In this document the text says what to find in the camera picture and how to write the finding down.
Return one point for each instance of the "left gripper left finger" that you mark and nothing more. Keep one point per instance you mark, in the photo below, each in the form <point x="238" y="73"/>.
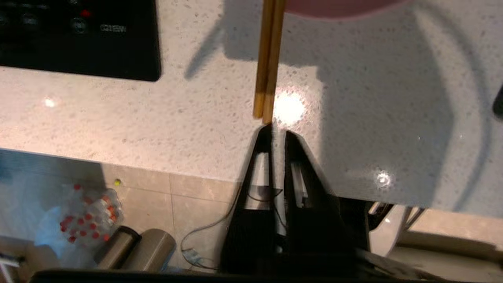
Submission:
<point x="251" y="236"/>

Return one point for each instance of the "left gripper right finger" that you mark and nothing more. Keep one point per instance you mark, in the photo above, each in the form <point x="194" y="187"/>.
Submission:
<point x="314" y="232"/>

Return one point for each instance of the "beige metal cylinder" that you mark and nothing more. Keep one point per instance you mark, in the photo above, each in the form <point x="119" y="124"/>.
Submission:
<point x="153" y="251"/>

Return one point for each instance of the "dark brown metal cylinder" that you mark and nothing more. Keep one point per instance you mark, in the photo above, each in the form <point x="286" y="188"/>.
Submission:
<point x="116" y="247"/>

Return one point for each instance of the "bag of red-capped bottles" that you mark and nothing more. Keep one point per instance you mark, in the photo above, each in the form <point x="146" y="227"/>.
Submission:
<point x="84" y="220"/>

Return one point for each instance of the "wooden chopstick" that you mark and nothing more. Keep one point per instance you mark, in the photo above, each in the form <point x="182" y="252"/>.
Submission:
<point x="262" y="59"/>
<point x="274" y="59"/>

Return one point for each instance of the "pink plate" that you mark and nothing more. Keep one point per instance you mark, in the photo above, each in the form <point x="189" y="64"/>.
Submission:
<point x="342" y="8"/>

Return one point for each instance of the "black induction cooktop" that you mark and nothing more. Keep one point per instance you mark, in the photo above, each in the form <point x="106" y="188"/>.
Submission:
<point x="78" y="43"/>

